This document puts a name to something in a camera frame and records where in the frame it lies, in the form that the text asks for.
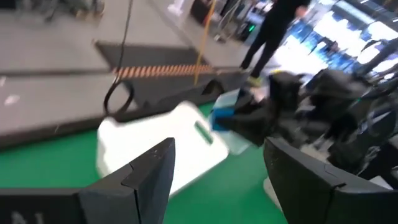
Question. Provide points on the white plastic bin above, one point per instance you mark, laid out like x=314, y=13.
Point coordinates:
x=155, y=130

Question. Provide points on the person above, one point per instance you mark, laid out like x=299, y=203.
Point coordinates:
x=270, y=34

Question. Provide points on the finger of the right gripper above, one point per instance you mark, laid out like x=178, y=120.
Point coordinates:
x=252, y=99
x=245, y=126

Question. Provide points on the green table mat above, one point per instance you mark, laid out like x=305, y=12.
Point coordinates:
x=46, y=165

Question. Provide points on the black hazard-striped floor mat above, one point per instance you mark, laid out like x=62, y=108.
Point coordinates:
x=149, y=54

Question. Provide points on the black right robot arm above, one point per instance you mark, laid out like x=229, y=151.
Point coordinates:
x=373, y=124

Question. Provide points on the blue cube block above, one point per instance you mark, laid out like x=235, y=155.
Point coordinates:
x=222, y=113

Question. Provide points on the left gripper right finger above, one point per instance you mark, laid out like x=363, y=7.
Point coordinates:
x=311, y=199

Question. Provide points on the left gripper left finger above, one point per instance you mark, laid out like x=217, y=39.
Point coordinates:
x=124, y=199

